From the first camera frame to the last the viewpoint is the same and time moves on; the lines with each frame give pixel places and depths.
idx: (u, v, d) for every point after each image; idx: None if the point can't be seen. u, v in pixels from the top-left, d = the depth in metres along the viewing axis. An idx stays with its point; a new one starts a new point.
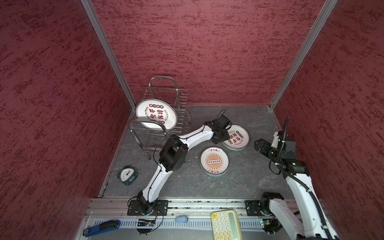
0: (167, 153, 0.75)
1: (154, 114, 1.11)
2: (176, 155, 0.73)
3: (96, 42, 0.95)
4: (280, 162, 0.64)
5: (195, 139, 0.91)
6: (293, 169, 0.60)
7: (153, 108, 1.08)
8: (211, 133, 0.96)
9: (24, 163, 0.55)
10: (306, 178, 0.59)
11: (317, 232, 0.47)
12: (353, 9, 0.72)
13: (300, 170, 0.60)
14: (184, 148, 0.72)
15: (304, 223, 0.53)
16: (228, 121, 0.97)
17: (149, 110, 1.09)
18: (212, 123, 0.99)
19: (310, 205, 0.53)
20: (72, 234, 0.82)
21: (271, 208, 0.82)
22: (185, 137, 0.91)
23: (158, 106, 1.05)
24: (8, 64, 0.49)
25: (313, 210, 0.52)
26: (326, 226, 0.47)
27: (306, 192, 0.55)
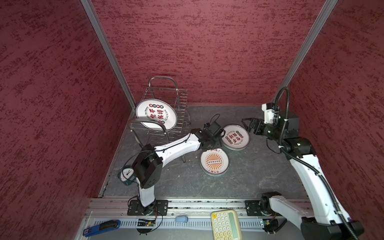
0: (140, 167, 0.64)
1: (154, 114, 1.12)
2: (148, 171, 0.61)
3: (96, 42, 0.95)
4: (283, 144, 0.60)
5: (174, 151, 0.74)
6: (298, 151, 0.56)
7: (153, 108, 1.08)
8: (196, 145, 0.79)
9: (24, 163, 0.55)
10: (313, 159, 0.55)
11: (332, 219, 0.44)
12: (353, 9, 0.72)
13: (305, 150, 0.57)
14: (158, 163, 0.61)
15: (316, 209, 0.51)
16: (221, 129, 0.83)
17: (149, 110, 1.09)
18: (200, 132, 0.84)
19: (321, 189, 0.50)
20: (72, 234, 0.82)
21: (273, 208, 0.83)
22: (162, 149, 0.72)
23: (158, 106, 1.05)
24: (8, 64, 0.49)
25: (324, 195, 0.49)
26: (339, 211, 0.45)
27: (315, 176, 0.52)
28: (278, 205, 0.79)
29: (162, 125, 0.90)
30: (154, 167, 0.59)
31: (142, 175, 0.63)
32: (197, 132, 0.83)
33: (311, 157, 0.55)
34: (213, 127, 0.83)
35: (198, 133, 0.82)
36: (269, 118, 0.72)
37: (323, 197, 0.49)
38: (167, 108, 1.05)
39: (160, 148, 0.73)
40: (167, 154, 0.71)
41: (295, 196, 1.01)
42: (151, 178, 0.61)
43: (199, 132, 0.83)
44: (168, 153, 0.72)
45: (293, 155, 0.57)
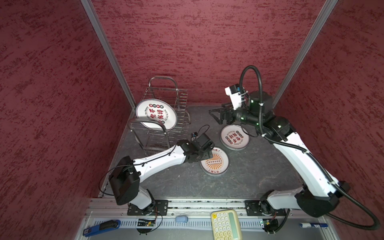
0: (115, 181, 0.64)
1: (154, 114, 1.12)
2: (124, 186, 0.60)
3: (96, 42, 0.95)
4: (264, 131, 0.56)
5: (155, 166, 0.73)
6: (280, 134, 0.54)
7: (153, 108, 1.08)
8: (181, 158, 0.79)
9: (24, 163, 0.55)
10: (295, 136, 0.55)
11: (329, 191, 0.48)
12: (353, 9, 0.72)
13: (286, 131, 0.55)
14: (135, 178, 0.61)
15: (309, 182, 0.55)
16: (210, 141, 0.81)
17: (149, 110, 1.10)
18: (187, 144, 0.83)
19: (311, 164, 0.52)
20: (72, 234, 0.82)
21: (274, 205, 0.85)
22: (141, 163, 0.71)
23: (158, 106, 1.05)
24: (8, 64, 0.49)
25: (316, 171, 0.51)
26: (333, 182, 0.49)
27: (304, 155, 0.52)
28: (275, 200, 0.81)
29: (162, 125, 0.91)
30: (130, 183, 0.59)
31: (117, 190, 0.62)
32: (184, 144, 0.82)
33: (292, 135, 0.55)
34: (201, 139, 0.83)
35: (184, 145, 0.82)
36: (237, 103, 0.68)
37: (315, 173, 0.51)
38: (166, 108, 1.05)
39: (139, 162, 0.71)
40: (146, 169, 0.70)
41: None
42: (126, 195, 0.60)
43: (186, 144, 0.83)
44: (148, 168, 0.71)
45: (277, 140, 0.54)
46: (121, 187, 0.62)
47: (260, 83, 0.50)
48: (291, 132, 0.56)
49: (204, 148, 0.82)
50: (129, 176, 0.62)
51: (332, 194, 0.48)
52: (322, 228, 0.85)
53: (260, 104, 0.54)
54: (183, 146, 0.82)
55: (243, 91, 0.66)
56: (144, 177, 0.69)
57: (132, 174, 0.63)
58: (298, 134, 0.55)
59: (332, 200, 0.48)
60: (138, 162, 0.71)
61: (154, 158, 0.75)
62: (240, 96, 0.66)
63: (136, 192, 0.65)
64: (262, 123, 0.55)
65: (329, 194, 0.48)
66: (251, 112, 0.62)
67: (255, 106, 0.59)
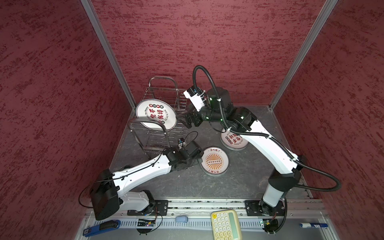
0: (94, 196, 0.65)
1: (154, 114, 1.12)
2: (101, 202, 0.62)
3: (96, 42, 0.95)
4: (229, 124, 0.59)
5: (136, 179, 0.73)
6: (244, 124, 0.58)
7: (153, 108, 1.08)
8: (166, 168, 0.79)
9: (24, 163, 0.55)
10: (258, 125, 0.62)
11: (293, 167, 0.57)
12: (353, 9, 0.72)
13: (248, 121, 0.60)
14: (112, 194, 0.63)
15: (275, 163, 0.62)
16: (198, 150, 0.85)
17: (149, 110, 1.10)
18: (174, 152, 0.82)
19: (274, 147, 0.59)
20: (72, 234, 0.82)
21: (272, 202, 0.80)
22: (121, 177, 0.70)
23: (158, 106, 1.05)
24: (8, 64, 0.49)
25: (280, 152, 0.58)
26: (293, 158, 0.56)
27: (268, 140, 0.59)
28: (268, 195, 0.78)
29: (162, 125, 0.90)
30: (107, 200, 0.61)
31: (96, 205, 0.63)
32: (170, 153, 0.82)
33: (255, 124, 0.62)
34: (190, 147, 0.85)
35: (171, 154, 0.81)
36: (199, 103, 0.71)
37: (279, 154, 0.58)
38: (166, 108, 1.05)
39: (119, 176, 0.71)
40: (126, 182, 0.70)
41: (295, 196, 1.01)
42: (104, 210, 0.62)
43: (173, 153, 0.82)
44: (128, 181, 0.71)
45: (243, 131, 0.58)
46: (99, 202, 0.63)
47: (211, 79, 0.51)
48: (253, 121, 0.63)
49: (193, 156, 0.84)
50: (106, 192, 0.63)
51: (295, 169, 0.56)
52: (322, 228, 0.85)
53: (218, 99, 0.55)
54: (169, 155, 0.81)
55: (201, 92, 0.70)
56: (123, 191, 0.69)
57: (110, 189, 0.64)
58: (259, 122, 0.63)
59: (296, 175, 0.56)
60: (117, 176, 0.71)
61: (135, 171, 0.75)
62: (199, 96, 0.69)
63: (116, 207, 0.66)
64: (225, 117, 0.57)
65: (293, 170, 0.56)
66: (213, 109, 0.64)
67: (215, 104, 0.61)
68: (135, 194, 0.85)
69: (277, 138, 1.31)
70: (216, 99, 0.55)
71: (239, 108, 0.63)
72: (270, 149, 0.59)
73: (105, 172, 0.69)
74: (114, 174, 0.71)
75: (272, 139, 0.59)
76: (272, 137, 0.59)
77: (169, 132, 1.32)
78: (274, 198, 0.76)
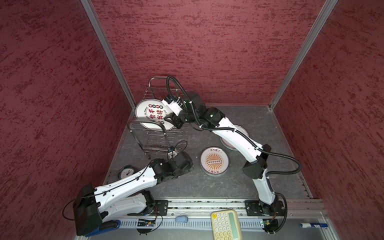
0: (76, 211, 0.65)
1: (153, 114, 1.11)
2: (81, 219, 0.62)
3: (96, 42, 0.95)
4: (201, 123, 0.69)
5: (119, 193, 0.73)
6: (213, 122, 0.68)
7: (152, 108, 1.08)
8: (151, 182, 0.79)
9: (24, 163, 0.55)
10: (226, 121, 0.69)
11: (257, 155, 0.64)
12: (353, 9, 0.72)
13: (218, 118, 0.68)
14: (92, 210, 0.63)
15: (243, 154, 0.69)
16: (187, 161, 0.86)
17: (149, 111, 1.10)
18: (161, 165, 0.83)
19: (241, 139, 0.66)
20: (72, 234, 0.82)
21: (268, 201, 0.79)
22: (103, 192, 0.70)
23: (158, 106, 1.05)
24: (8, 64, 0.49)
25: (246, 143, 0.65)
26: (257, 147, 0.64)
27: (234, 133, 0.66)
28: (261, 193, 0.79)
29: (161, 126, 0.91)
30: (87, 216, 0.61)
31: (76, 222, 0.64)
32: (157, 166, 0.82)
33: (223, 120, 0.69)
34: (178, 159, 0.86)
35: (157, 167, 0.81)
36: (177, 109, 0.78)
37: (245, 144, 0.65)
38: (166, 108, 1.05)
39: (101, 191, 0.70)
40: (108, 198, 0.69)
41: (295, 196, 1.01)
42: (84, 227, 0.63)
43: (160, 165, 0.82)
44: (110, 196, 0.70)
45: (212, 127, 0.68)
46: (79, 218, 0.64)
47: (180, 86, 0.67)
48: (222, 118, 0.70)
49: (182, 167, 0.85)
50: (87, 208, 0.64)
51: (258, 156, 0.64)
52: (322, 228, 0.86)
53: (190, 102, 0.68)
54: (156, 168, 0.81)
55: (176, 98, 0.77)
56: (104, 206, 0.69)
57: (91, 205, 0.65)
58: (227, 118, 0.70)
59: (260, 161, 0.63)
60: (99, 191, 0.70)
61: (118, 185, 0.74)
62: (176, 103, 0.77)
63: (97, 224, 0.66)
64: (197, 117, 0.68)
65: (257, 157, 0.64)
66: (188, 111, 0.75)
67: (188, 106, 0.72)
68: (128, 200, 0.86)
69: (277, 138, 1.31)
70: (189, 101, 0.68)
71: (210, 108, 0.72)
72: (238, 142, 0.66)
73: (87, 186, 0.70)
74: (96, 189, 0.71)
75: (238, 132, 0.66)
76: (238, 130, 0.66)
77: (169, 132, 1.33)
78: (265, 194, 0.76)
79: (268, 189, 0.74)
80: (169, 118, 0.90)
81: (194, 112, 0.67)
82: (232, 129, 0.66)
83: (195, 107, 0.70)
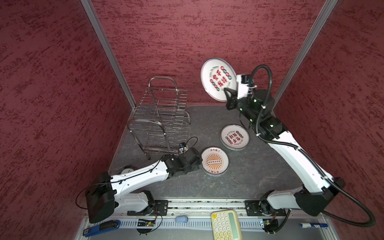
0: (91, 198, 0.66)
1: (215, 79, 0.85)
2: (97, 205, 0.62)
3: (96, 42, 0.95)
4: (260, 129, 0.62)
5: (134, 182, 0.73)
6: (273, 132, 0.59)
7: (222, 73, 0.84)
8: (163, 175, 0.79)
9: (24, 163, 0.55)
10: (287, 136, 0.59)
11: (322, 186, 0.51)
12: (353, 9, 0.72)
13: (278, 130, 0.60)
14: (109, 197, 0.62)
15: (302, 177, 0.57)
16: (196, 157, 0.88)
17: (217, 72, 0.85)
18: (172, 160, 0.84)
19: (303, 162, 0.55)
20: (72, 234, 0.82)
21: (274, 206, 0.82)
22: (119, 180, 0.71)
23: (228, 75, 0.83)
24: (8, 64, 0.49)
25: (309, 166, 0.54)
26: (326, 176, 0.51)
27: (296, 151, 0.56)
28: (276, 200, 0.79)
29: (162, 126, 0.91)
30: (104, 203, 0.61)
31: (90, 207, 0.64)
32: (168, 161, 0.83)
33: (285, 134, 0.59)
34: (188, 154, 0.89)
35: (169, 161, 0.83)
36: (242, 94, 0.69)
37: (308, 168, 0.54)
38: (233, 83, 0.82)
39: (117, 179, 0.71)
40: (123, 186, 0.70)
41: None
42: (99, 214, 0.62)
43: (171, 160, 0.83)
44: (126, 185, 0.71)
45: (270, 138, 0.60)
46: (95, 204, 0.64)
47: (270, 84, 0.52)
48: (284, 131, 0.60)
49: (191, 162, 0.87)
50: (103, 195, 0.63)
51: (325, 189, 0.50)
52: (322, 228, 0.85)
53: (263, 105, 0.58)
54: (168, 162, 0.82)
55: (251, 84, 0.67)
56: (120, 195, 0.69)
57: (107, 192, 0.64)
58: (289, 132, 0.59)
59: (326, 194, 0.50)
60: (115, 179, 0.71)
61: (133, 176, 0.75)
62: (247, 87, 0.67)
63: (110, 212, 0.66)
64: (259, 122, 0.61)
65: (324, 190, 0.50)
66: (252, 107, 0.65)
67: (257, 106, 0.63)
68: (133, 196, 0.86)
69: None
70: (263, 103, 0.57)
71: (274, 118, 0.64)
72: (299, 162, 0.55)
73: (103, 174, 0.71)
74: (112, 177, 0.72)
75: (302, 151, 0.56)
76: (300, 147, 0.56)
77: (169, 133, 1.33)
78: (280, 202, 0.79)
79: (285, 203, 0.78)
80: (227, 93, 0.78)
81: (258, 116, 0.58)
82: (295, 147, 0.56)
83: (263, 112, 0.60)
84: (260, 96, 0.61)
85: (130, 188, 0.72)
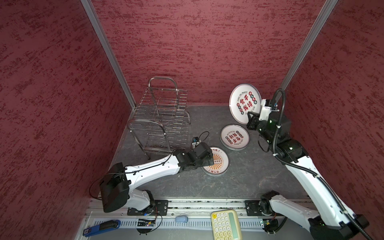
0: (105, 187, 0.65)
1: (242, 103, 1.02)
2: (112, 194, 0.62)
3: (96, 42, 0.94)
4: (277, 150, 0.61)
5: (146, 175, 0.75)
6: (291, 155, 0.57)
7: (249, 97, 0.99)
8: (175, 169, 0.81)
9: (24, 163, 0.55)
10: (308, 162, 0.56)
11: (340, 220, 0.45)
12: (353, 9, 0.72)
13: (297, 153, 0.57)
14: (124, 187, 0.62)
15: (321, 209, 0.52)
16: (206, 152, 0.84)
17: (245, 96, 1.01)
18: (183, 154, 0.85)
19: (323, 192, 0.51)
20: (72, 234, 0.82)
21: (274, 208, 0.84)
22: (133, 171, 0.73)
23: (254, 100, 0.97)
24: (8, 64, 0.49)
25: (328, 197, 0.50)
26: (346, 211, 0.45)
27: (314, 179, 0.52)
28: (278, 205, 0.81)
29: (162, 126, 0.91)
30: (119, 192, 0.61)
31: (104, 197, 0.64)
32: (180, 155, 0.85)
33: (305, 159, 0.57)
34: (198, 149, 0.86)
35: (180, 155, 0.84)
36: (264, 115, 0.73)
37: (326, 199, 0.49)
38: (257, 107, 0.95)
39: (131, 170, 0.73)
40: (137, 178, 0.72)
41: (295, 196, 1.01)
42: (112, 204, 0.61)
43: (182, 155, 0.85)
44: (139, 176, 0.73)
45: (288, 160, 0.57)
46: (109, 194, 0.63)
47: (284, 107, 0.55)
48: (304, 155, 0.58)
49: (201, 157, 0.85)
50: (118, 184, 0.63)
51: (344, 225, 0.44)
52: None
53: (277, 125, 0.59)
54: (179, 156, 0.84)
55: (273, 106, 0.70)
56: (134, 185, 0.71)
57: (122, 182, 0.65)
58: (310, 158, 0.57)
59: (344, 231, 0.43)
60: (129, 170, 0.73)
61: (146, 168, 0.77)
62: (268, 110, 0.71)
63: (124, 201, 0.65)
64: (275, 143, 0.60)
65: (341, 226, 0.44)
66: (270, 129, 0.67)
67: (273, 127, 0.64)
68: (139, 192, 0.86)
69: None
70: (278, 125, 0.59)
71: (293, 139, 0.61)
72: (317, 190, 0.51)
73: (118, 165, 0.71)
74: (126, 168, 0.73)
75: (321, 180, 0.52)
76: (320, 176, 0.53)
77: (169, 133, 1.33)
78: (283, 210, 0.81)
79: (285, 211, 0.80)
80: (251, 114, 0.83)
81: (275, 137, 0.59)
82: (313, 174, 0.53)
83: (279, 133, 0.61)
84: (276, 117, 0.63)
85: (143, 180, 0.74)
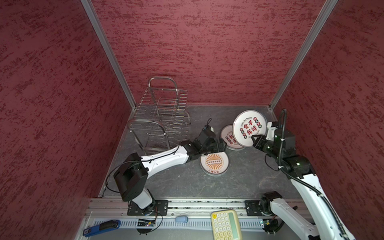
0: (122, 178, 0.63)
1: (246, 127, 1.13)
2: (132, 181, 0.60)
3: (96, 42, 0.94)
4: (282, 164, 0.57)
5: (162, 163, 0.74)
6: (298, 171, 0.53)
7: (253, 122, 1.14)
8: (184, 158, 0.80)
9: (24, 163, 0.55)
10: (313, 179, 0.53)
11: None
12: (353, 9, 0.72)
13: (305, 170, 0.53)
14: (143, 174, 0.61)
15: (319, 226, 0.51)
16: (209, 138, 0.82)
17: (249, 121, 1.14)
18: (190, 144, 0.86)
19: (325, 212, 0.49)
20: (72, 234, 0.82)
21: (272, 210, 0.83)
22: (149, 160, 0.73)
23: (258, 124, 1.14)
24: (8, 64, 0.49)
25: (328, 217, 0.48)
26: (345, 235, 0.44)
27: (318, 198, 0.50)
28: (279, 209, 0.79)
29: (162, 126, 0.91)
30: (138, 178, 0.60)
31: (122, 187, 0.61)
32: (186, 145, 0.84)
33: (311, 176, 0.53)
34: (202, 137, 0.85)
35: (187, 146, 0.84)
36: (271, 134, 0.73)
37: (327, 219, 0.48)
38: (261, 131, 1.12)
39: (147, 158, 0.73)
40: (153, 165, 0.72)
41: (295, 196, 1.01)
42: (132, 191, 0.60)
43: (189, 145, 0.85)
44: (155, 164, 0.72)
45: (293, 176, 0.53)
46: (127, 183, 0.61)
47: (285, 119, 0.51)
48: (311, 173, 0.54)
49: (206, 144, 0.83)
50: (137, 172, 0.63)
51: None
52: None
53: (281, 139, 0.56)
54: (186, 147, 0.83)
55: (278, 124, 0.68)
56: (151, 173, 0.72)
57: (141, 169, 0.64)
58: (317, 177, 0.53)
59: None
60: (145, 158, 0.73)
61: (160, 156, 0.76)
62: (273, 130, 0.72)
63: (141, 189, 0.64)
64: (281, 157, 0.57)
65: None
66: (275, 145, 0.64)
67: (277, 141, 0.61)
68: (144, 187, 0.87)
69: None
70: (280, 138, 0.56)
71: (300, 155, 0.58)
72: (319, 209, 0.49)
73: (133, 155, 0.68)
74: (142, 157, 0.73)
75: (324, 200, 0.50)
76: (324, 196, 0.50)
77: (169, 132, 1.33)
78: (283, 215, 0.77)
79: (286, 218, 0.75)
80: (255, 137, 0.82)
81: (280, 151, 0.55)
82: (317, 193, 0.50)
83: (284, 147, 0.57)
84: (279, 131, 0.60)
85: (158, 168, 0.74)
